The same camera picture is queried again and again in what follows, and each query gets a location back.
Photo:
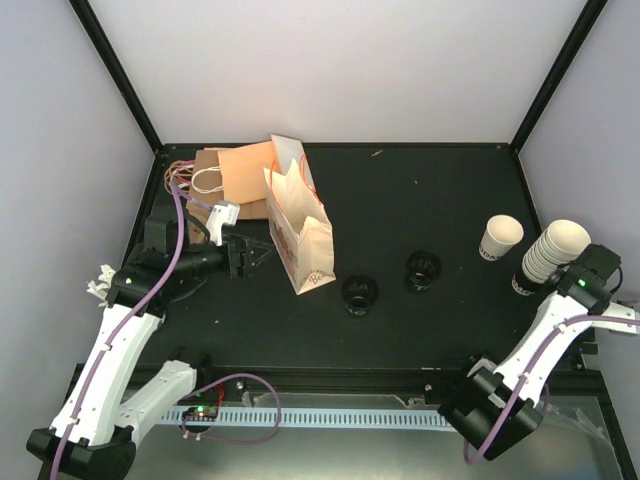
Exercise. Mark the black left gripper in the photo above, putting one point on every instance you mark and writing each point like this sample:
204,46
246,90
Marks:
244,267

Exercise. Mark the printed white paper bag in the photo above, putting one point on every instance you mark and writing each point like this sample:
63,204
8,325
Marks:
299,227

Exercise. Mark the black paper coffee cup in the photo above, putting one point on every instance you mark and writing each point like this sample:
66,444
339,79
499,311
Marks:
423,268

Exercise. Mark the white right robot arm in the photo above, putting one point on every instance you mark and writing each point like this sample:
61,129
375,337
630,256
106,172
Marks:
494,406

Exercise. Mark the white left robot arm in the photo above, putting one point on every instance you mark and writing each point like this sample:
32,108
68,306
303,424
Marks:
97,432

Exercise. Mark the single paper coffee cup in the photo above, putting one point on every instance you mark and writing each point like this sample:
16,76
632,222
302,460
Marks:
501,234

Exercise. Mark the orange kraft paper bag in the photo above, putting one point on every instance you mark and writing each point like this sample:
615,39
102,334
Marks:
242,168

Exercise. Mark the stack of paper cups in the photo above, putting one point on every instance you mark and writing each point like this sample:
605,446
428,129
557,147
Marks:
562,242

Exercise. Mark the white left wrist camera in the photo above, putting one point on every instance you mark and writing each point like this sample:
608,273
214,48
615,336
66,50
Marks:
222,214

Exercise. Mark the white slotted cable rail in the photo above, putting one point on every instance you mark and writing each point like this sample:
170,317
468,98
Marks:
328,418

